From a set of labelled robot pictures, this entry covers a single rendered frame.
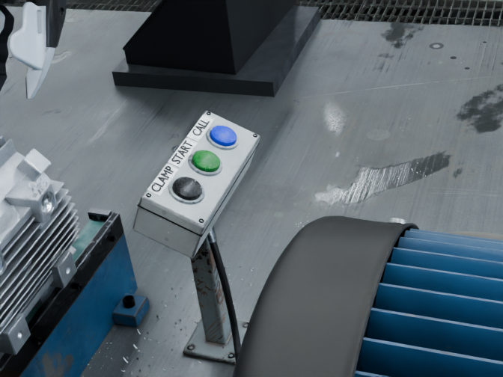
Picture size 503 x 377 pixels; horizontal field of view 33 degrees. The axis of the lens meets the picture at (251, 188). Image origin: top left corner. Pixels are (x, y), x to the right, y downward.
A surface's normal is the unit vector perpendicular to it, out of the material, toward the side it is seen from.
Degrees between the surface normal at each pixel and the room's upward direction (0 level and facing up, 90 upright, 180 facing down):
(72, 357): 90
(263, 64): 0
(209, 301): 90
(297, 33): 0
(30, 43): 85
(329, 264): 3
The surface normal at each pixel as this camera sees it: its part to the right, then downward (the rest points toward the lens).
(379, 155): -0.11, -0.81
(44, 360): 0.94, 0.11
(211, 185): 0.28, -0.69
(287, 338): -0.19, -0.62
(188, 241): -0.33, 0.58
